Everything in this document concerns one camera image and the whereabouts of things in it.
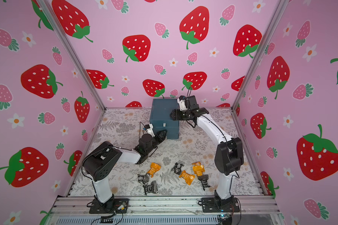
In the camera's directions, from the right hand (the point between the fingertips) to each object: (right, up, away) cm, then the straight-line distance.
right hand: (177, 114), depth 89 cm
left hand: (-6, -11, +1) cm, 13 cm away
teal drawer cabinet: (-11, -2, -2) cm, 12 cm away
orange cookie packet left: (-15, -34, -2) cm, 37 cm away
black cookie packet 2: (-20, -39, -7) cm, 44 cm away
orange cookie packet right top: (+13, -35, -3) cm, 37 cm away
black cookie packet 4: (+16, -39, -6) cm, 43 cm away
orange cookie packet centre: (+7, -39, -6) cm, 40 cm away
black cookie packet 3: (-15, -43, -10) cm, 47 cm away
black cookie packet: (0, -35, -3) cm, 35 cm away
